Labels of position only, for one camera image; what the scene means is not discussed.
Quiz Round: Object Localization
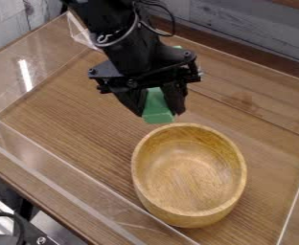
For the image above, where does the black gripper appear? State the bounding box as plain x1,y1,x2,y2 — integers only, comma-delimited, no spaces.
88,28,200,117

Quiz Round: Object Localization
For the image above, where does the green rectangular block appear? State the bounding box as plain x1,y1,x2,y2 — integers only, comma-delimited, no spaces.
140,45,182,124

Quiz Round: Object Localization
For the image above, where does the brown wooden bowl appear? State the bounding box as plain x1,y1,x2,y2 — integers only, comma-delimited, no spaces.
132,122,248,228

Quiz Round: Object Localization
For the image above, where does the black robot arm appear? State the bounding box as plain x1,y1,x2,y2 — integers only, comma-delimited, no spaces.
61,0,200,115

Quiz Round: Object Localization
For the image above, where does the clear acrylic corner bracket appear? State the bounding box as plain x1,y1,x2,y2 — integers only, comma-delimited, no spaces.
66,11,98,51

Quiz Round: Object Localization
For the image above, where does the clear acrylic tray wall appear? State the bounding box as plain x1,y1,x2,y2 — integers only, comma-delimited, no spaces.
0,15,299,245

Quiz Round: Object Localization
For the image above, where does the black cable bottom left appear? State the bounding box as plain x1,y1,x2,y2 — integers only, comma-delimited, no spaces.
0,212,25,245

